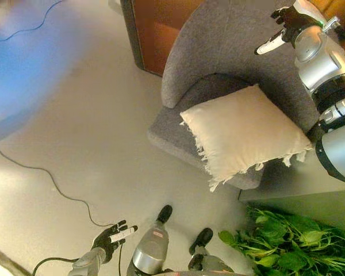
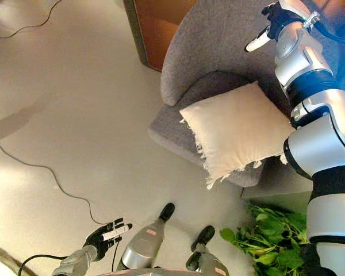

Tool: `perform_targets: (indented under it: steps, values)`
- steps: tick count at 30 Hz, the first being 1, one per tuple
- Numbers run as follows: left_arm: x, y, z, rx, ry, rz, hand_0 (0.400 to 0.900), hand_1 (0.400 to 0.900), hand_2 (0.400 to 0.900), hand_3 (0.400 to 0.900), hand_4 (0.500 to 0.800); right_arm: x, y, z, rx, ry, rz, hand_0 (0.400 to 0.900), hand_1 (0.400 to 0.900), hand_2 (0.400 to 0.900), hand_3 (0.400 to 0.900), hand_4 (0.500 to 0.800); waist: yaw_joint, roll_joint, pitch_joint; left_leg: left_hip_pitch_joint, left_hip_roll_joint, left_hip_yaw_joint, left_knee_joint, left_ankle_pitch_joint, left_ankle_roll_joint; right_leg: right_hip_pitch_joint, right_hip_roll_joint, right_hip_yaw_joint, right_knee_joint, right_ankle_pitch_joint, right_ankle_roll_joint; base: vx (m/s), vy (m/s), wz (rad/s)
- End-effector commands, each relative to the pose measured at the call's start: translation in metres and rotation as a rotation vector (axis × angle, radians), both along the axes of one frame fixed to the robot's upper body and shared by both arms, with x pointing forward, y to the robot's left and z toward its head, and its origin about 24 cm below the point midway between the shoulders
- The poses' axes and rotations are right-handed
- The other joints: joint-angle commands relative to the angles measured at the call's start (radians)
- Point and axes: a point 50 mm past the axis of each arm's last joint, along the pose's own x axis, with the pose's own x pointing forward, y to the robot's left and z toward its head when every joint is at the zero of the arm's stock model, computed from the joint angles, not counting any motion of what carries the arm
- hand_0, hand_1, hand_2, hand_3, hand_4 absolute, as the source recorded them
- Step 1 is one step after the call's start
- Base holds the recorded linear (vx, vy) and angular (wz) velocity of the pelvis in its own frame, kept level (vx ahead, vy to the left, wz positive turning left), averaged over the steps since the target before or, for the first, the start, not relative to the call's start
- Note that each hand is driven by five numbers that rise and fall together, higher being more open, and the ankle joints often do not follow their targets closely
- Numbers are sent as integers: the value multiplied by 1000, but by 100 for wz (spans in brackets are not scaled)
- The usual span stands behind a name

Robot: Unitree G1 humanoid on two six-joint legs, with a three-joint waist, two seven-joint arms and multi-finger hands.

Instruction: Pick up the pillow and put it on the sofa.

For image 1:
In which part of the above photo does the long black floor cable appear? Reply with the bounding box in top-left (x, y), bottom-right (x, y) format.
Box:
top-left (0, 133), bottom-right (124, 271)

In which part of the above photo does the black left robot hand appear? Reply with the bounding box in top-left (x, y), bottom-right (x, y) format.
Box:
top-left (90, 220), bottom-right (139, 257)

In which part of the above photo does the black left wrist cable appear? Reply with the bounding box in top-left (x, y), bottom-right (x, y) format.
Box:
top-left (31, 257), bottom-right (80, 275)

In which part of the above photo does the black right robot foot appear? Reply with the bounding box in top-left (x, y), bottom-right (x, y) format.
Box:
top-left (189, 228), bottom-right (214, 254)

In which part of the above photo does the black robot foot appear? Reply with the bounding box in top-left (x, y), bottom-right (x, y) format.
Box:
top-left (156, 204), bottom-right (174, 224)
top-left (189, 228), bottom-right (214, 254)

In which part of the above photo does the thin dark wavy cable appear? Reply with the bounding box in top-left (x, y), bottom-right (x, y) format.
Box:
top-left (0, 0), bottom-right (63, 43)

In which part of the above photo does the silver right robot leg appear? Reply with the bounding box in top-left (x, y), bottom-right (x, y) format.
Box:
top-left (187, 246), bottom-right (233, 273)

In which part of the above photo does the green leafy plant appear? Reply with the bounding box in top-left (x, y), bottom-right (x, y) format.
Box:
top-left (218, 205), bottom-right (345, 276)

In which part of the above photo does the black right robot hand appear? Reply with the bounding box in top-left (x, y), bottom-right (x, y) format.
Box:
top-left (254, 4), bottom-right (305, 55)

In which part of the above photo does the white fringed pillow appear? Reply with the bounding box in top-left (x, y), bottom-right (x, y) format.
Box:
top-left (179, 83), bottom-right (316, 193)

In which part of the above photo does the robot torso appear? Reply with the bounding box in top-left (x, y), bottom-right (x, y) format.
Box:
top-left (160, 269), bottom-right (235, 276)

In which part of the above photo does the grey fabric armchair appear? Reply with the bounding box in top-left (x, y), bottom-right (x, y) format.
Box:
top-left (147, 0), bottom-right (323, 190)

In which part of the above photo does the black left robot foot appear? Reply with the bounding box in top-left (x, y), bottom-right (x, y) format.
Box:
top-left (156, 204), bottom-right (174, 224)

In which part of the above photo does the brown wooden cabinet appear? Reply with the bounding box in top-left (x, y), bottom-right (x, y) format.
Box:
top-left (120, 0), bottom-right (208, 77)

